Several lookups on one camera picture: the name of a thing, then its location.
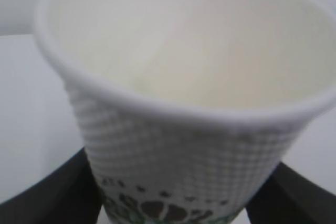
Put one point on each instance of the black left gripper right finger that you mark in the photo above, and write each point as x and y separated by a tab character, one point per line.
287	197

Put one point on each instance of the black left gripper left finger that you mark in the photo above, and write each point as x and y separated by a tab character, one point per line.
68	195

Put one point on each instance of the white paper cup green print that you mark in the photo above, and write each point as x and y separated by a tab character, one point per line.
186	107

